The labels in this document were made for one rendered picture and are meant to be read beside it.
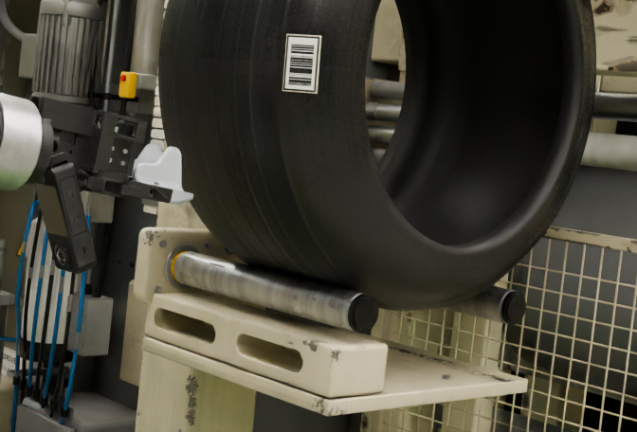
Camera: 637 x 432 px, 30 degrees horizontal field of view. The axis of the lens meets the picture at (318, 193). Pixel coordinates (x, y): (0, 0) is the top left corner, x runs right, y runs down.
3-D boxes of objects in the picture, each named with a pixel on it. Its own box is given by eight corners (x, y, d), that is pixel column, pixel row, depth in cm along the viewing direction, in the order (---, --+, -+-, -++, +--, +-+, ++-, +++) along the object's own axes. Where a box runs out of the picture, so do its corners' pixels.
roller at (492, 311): (315, 268, 177) (331, 244, 178) (330, 286, 179) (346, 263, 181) (501, 311, 151) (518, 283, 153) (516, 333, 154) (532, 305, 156)
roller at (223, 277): (162, 264, 157) (184, 243, 159) (178, 289, 160) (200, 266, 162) (347, 314, 132) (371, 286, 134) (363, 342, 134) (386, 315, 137)
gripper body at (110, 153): (155, 123, 120) (53, 97, 112) (138, 207, 120) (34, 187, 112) (113, 118, 126) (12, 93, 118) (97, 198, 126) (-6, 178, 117)
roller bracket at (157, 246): (131, 299, 157) (138, 226, 157) (343, 295, 185) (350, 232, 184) (145, 304, 155) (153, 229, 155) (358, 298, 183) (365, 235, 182)
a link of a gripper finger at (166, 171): (217, 156, 127) (147, 139, 121) (206, 210, 127) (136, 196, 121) (199, 153, 129) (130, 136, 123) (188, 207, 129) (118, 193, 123)
